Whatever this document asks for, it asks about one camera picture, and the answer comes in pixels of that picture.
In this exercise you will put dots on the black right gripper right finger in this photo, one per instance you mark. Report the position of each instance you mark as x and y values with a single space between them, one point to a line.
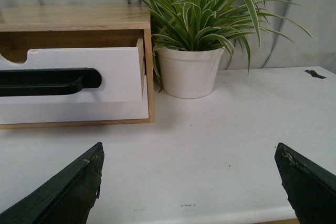
310 187

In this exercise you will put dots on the white plant pot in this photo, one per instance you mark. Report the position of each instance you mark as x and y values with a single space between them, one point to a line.
189 74

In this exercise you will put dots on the black tape piece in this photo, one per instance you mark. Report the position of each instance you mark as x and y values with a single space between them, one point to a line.
314 74

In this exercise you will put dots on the white drawer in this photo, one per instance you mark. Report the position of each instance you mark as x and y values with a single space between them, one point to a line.
119 60
78 112

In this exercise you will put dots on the green spider plant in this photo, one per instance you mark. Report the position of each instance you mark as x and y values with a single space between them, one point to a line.
202 25

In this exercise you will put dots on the black drawer handle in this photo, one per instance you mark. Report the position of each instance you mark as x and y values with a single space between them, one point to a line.
40 82

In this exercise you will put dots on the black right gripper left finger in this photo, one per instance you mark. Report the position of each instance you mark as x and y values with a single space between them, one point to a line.
67 197

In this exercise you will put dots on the wooden drawer cabinet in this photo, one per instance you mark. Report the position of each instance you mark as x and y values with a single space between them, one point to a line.
31 27

